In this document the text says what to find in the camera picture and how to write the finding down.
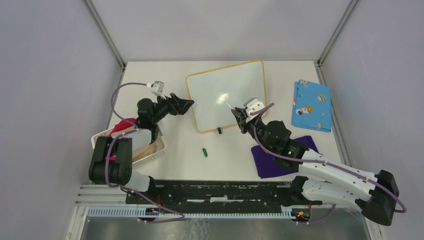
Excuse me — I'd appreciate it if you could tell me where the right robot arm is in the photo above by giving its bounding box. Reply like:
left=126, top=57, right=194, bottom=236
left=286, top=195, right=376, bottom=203
left=230, top=107, right=407, bottom=226

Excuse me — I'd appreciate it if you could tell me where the left aluminium frame post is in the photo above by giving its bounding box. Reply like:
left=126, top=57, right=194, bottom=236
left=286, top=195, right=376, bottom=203
left=82, top=0, right=127, bottom=71

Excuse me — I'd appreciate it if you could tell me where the white slotted cable duct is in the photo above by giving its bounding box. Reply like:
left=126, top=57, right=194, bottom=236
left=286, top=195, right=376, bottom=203
left=87, top=206, right=295, bottom=220

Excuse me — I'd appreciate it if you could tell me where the blue cartoon cloth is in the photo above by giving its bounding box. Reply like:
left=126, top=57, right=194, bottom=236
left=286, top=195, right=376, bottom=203
left=291, top=79, right=332, bottom=133

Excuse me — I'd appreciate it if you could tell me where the green marker cap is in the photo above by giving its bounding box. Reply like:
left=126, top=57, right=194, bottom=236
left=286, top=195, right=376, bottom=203
left=202, top=148, right=208, bottom=158

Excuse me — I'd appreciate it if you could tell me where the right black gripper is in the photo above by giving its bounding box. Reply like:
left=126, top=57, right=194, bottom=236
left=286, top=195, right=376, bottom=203
left=232, top=107, right=273, bottom=154

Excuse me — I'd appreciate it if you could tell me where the aluminium frame post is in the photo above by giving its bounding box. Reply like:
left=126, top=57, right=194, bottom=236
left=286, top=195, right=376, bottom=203
left=82, top=0, right=127, bottom=71
left=316, top=0, right=360, bottom=66

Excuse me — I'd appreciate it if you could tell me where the red cloth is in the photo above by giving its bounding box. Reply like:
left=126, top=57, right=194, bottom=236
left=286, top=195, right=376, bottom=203
left=109, top=117, right=136, bottom=136

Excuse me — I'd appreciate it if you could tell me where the yellow framed whiteboard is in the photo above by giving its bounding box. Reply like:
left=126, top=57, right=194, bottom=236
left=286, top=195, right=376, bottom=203
left=185, top=60, right=268, bottom=133

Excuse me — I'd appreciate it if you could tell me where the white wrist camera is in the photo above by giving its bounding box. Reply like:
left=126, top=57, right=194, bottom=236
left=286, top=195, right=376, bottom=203
left=146, top=81, right=166, bottom=99
left=244, top=97, right=265, bottom=122

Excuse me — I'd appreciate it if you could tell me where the purple cloth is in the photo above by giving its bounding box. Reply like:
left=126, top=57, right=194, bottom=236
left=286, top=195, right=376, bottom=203
left=251, top=135, right=319, bottom=179

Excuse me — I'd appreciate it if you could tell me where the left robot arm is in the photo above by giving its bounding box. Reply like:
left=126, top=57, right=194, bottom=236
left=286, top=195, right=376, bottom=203
left=88, top=93, right=195, bottom=204

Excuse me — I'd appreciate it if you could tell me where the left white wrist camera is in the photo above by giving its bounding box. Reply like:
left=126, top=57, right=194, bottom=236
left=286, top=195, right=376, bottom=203
left=146, top=81, right=166, bottom=99

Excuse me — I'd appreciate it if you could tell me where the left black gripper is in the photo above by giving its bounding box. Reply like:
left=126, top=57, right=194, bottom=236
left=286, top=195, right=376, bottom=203
left=151, top=92, right=194, bottom=125

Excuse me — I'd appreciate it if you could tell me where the tan cloth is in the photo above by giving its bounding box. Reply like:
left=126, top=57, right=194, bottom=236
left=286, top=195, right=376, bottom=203
left=132, top=142, right=158, bottom=162

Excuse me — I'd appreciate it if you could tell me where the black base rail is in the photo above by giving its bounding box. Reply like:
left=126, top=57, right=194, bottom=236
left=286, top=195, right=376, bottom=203
left=146, top=179, right=322, bottom=214

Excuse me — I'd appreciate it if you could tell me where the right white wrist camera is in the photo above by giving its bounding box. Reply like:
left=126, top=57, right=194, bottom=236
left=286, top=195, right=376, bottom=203
left=244, top=97, right=265, bottom=122

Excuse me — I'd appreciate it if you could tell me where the right aluminium frame post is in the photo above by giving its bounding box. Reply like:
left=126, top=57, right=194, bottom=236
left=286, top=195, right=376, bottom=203
left=316, top=0, right=360, bottom=66

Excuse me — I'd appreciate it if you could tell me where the white plastic basket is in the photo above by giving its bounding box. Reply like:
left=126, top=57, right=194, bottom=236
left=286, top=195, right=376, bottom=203
left=91, top=127, right=166, bottom=169

